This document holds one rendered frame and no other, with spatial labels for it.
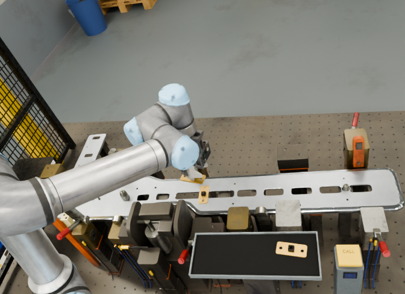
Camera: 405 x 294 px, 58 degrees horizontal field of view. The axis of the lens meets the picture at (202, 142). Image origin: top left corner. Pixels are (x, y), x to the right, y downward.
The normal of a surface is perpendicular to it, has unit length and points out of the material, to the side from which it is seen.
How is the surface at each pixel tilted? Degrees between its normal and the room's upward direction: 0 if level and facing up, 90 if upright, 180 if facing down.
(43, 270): 89
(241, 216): 0
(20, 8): 90
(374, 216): 0
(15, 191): 26
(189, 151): 91
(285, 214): 0
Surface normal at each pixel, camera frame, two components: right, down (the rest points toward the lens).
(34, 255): 0.61, 0.44
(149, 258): -0.24, -0.69
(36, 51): 0.95, -0.01
